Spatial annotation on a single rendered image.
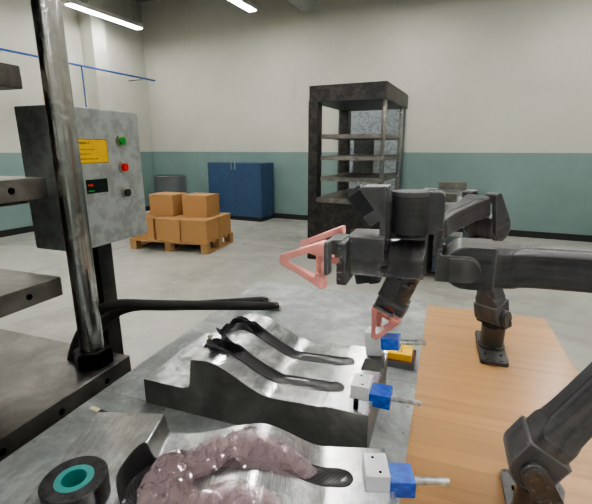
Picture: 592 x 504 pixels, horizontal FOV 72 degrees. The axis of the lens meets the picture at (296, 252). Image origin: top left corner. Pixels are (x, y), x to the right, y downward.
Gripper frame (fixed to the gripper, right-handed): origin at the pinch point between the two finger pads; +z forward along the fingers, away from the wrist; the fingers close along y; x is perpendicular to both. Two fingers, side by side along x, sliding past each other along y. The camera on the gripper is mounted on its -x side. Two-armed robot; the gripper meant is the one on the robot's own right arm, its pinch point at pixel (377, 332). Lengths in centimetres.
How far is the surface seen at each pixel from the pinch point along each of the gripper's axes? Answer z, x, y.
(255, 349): 12.8, -21.3, 13.9
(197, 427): 27.2, -21.6, 27.5
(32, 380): 47, -68, 28
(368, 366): 7.3, 1.8, 2.7
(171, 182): 140, -464, -496
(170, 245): 174, -313, -344
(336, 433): 12.9, 3.0, 22.6
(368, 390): 3.8, 4.4, 18.8
